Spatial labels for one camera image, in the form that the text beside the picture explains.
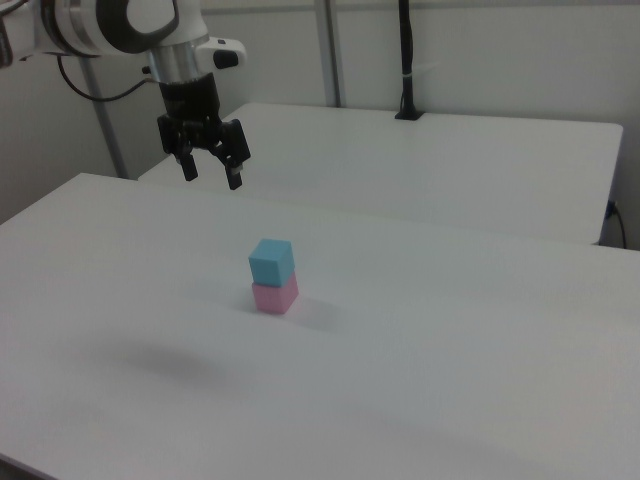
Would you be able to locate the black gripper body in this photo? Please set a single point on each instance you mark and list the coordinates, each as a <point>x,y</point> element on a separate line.
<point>192,105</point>

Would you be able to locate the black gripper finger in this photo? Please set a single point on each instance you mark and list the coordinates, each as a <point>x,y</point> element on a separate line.
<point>236,147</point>
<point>190,167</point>

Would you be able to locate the blue cube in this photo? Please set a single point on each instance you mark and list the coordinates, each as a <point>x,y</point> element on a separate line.
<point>270,265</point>

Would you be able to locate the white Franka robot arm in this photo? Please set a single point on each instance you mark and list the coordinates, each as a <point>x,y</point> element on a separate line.
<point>85,25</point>

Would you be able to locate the pink cube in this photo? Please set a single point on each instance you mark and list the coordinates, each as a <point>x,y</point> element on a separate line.
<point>275,300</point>

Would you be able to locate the grey metal frame post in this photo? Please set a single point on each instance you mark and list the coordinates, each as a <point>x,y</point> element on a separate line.
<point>332,50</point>
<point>107,130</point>

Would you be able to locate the black camera pole with clamp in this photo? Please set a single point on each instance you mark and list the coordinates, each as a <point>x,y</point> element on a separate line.
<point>408,50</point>

